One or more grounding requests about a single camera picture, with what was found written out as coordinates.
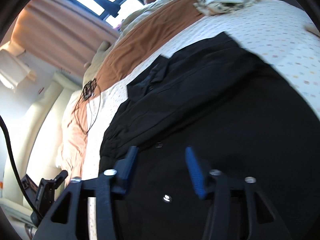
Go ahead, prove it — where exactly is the black garment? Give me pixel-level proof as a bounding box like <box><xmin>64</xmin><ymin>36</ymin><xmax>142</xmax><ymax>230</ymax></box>
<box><xmin>99</xmin><ymin>33</ymin><xmax>319</xmax><ymax>239</ymax></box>

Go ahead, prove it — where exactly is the cream padded headboard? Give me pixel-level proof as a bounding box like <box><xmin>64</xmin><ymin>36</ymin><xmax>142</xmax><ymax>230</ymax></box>
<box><xmin>0</xmin><ymin>72</ymin><xmax>83</xmax><ymax>205</ymax></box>

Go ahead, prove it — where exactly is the small black electronic device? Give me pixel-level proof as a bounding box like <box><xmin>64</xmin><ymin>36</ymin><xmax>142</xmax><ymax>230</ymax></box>
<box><xmin>82</xmin><ymin>78</ymin><xmax>97</xmax><ymax>101</ymax></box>

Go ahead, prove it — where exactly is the beige crumpled duvet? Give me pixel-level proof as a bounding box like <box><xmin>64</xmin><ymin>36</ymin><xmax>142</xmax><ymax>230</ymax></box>
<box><xmin>82</xmin><ymin>0</ymin><xmax>173</xmax><ymax>86</ymax></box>

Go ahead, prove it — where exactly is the orange brown blanket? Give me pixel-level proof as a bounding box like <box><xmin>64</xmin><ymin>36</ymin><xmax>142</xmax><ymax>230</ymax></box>
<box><xmin>95</xmin><ymin>0</ymin><xmax>203</xmax><ymax>91</ymax></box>

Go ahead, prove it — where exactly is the white dotted bed sheet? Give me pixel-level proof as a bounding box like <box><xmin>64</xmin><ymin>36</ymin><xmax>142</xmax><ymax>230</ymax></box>
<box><xmin>82</xmin><ymin>0</ymin><xmax>319</xmax><ymax>239</ymax></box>

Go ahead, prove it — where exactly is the pink curtain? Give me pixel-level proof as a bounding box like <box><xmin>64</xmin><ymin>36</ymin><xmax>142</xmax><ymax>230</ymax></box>
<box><xmin>11</xmin><ymin>0</ymin><xmax>119</xmax><ymax>77</ymax></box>

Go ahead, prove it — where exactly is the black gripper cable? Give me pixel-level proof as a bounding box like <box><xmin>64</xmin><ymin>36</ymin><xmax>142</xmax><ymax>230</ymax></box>
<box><xmin>0</xmin><ymin>115</ymin><xmax>43</xmax><ymax>221</ymax></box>

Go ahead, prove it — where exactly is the black thin cable loop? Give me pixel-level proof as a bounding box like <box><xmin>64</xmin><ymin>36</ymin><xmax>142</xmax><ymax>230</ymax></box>
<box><xmin>74</xmin><ymin>84</ymin><xmax>102</xmax><ymax>135</ymax></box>

